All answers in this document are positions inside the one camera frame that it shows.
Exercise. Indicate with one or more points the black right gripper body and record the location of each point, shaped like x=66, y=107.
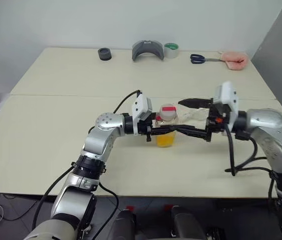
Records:
x=213, y=125

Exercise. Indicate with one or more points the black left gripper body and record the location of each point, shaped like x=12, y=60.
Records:
x=148, y=130

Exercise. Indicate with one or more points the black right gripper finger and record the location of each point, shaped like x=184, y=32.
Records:
x=195, y=132
x=195, y=103

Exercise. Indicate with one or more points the clear bottle with orange drink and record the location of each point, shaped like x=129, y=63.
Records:
x=167, y=115

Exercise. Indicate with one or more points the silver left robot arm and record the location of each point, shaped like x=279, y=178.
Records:
x=105, y=122

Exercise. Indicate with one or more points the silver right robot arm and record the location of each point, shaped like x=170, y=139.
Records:
x=268, y=125

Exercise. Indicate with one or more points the grey tape roll green core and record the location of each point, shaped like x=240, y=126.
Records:
x=172, y=52

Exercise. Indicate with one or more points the pink cloth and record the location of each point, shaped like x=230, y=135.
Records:
x=234, y=61

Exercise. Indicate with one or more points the grey curved visor piece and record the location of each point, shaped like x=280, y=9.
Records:
x=147, y=48

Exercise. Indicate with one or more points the black round tape roll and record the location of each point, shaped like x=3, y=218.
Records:
x=104, y=54

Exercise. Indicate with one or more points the dark rounded shape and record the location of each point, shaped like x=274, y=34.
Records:
x=124, y=225
x=187, y=222

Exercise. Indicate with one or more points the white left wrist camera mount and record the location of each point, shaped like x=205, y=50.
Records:
x=140, y=106

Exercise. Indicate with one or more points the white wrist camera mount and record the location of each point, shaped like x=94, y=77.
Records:
x=140, y=106
x=226, y=95

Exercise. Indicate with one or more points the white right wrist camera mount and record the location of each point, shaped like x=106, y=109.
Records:
x=226, y=95

